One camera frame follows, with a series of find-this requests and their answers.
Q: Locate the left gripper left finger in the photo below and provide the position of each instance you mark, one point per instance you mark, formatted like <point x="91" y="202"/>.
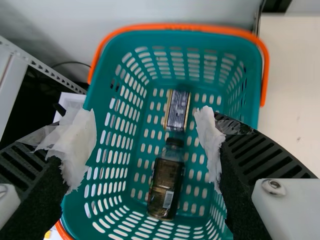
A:
<point x="30" y="175"/>

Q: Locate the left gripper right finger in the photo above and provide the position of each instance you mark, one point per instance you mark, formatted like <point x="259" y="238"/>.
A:
<point x="262" y="170"/>

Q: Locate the dark coffee bottle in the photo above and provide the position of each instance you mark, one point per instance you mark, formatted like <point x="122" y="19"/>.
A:
<point x="165" y="175"/>

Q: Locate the teal shopping basket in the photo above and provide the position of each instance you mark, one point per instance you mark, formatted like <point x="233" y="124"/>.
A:
<point x="175" y="40"/>

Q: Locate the white paper sheet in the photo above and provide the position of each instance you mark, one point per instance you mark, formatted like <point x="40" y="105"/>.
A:
<point x="53" y="231"/>

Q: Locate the white box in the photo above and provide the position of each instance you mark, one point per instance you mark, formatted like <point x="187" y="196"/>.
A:
<point x="72" y="100"/>

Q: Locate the white metal shelf rack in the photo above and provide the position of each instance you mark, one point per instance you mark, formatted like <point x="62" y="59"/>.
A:
<point x="7" y="75"/>

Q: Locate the black post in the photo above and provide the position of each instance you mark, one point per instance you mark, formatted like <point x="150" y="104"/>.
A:
<point x="277" y="5"/>

